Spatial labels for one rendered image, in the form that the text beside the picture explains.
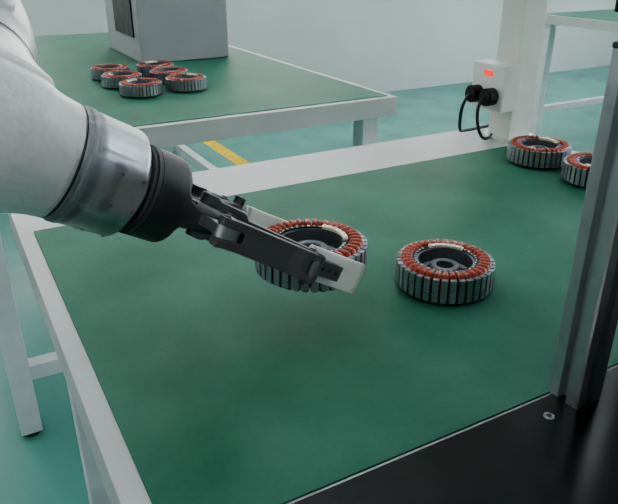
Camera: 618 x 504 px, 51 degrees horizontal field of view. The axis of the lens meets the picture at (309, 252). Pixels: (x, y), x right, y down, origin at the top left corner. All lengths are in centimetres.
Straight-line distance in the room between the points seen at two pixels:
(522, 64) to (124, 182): 102
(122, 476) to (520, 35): 110
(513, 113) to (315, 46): 399
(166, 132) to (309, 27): 380
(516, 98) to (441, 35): 465
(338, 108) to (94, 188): 127
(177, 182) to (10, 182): 13
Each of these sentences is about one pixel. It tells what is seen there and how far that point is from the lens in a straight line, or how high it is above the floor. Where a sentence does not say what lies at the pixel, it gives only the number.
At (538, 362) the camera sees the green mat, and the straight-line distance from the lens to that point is 67.
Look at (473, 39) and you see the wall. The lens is 625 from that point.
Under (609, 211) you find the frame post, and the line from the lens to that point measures 51.
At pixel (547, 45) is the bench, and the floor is 57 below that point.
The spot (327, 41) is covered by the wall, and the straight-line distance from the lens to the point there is 535.
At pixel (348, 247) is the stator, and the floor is 85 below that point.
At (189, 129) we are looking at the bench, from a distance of 155.
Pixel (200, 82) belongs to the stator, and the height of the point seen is 77.
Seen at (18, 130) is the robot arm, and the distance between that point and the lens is 46.
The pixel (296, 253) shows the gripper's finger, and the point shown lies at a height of 88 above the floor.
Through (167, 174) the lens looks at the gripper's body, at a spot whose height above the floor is 95.
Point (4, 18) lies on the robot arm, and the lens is 57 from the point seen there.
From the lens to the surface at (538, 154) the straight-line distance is 123.
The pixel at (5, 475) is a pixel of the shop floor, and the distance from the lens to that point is 175.
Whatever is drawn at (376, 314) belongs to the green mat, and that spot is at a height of 75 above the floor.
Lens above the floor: 111
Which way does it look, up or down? 25 degrees down
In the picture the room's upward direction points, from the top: straight up
